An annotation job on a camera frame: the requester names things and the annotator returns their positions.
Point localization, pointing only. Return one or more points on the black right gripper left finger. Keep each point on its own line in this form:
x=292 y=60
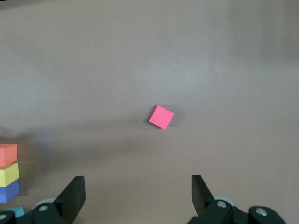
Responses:
x=67 y=203

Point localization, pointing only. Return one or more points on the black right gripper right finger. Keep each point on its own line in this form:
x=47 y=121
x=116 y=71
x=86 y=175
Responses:
x=205 y=205

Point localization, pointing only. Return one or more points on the blue foam cube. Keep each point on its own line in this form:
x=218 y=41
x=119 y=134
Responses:
x=18 y=212

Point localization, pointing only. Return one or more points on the purple foam cube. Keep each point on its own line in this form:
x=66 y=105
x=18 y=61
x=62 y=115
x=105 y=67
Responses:
x=8 y=192

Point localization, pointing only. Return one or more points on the yellow foam cube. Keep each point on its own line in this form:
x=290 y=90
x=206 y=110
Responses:
x=8 y=175

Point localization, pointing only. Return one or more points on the orange foam cube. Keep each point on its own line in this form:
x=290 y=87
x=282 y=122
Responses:
x=7 y=155

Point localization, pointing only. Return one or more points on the red foam cube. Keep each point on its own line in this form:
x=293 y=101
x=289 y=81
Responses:
x=161 y=116

